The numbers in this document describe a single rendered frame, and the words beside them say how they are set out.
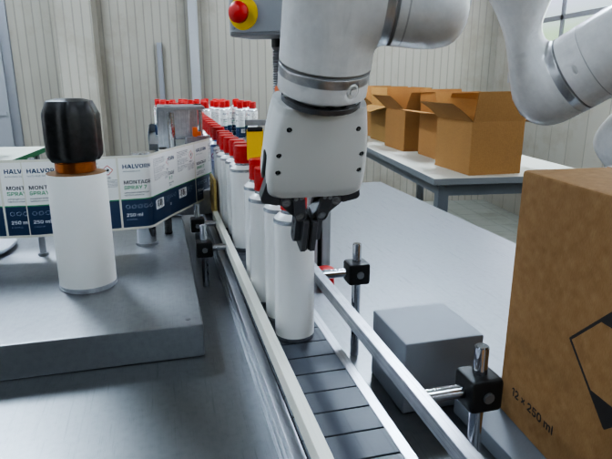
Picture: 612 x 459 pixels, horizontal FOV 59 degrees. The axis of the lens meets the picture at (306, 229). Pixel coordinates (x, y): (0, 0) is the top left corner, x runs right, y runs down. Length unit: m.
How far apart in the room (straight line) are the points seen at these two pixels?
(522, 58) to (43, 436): 0.80
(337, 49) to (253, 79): 4.75
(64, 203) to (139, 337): 0.25
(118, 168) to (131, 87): 4.17
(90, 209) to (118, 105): 4.42
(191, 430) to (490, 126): 2.19
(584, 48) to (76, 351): 0.81
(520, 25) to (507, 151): 1.84
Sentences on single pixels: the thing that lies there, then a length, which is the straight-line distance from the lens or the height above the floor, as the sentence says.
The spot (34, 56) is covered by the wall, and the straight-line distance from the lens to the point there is 5.45.
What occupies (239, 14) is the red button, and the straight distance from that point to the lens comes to 1.07.
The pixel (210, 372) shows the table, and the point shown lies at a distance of 0.76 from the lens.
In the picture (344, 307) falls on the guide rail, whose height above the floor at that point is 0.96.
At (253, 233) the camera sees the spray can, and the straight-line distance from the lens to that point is 0.80.
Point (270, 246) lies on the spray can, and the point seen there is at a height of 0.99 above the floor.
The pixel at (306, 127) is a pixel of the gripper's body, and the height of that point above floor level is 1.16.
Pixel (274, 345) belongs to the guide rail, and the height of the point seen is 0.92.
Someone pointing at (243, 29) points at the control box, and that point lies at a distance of 1.10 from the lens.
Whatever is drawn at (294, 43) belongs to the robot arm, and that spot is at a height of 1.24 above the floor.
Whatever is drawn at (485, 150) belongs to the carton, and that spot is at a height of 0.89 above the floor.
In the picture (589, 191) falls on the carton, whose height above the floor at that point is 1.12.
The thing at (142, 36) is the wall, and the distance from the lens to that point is 5.26.
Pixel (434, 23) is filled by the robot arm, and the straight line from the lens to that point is 0.48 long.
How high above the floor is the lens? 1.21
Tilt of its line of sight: 15 degrees down
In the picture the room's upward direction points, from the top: straight up
